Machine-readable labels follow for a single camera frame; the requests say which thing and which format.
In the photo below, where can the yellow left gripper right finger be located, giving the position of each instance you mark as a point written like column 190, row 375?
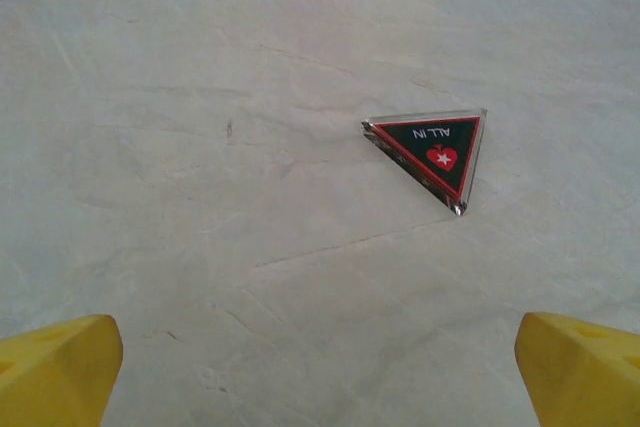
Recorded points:
column 585, row 377

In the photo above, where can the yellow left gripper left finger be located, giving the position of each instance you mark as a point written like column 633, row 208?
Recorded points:
column 55, row 377

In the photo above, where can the black red triangular token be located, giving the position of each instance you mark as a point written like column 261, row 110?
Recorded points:
column 440, row 147

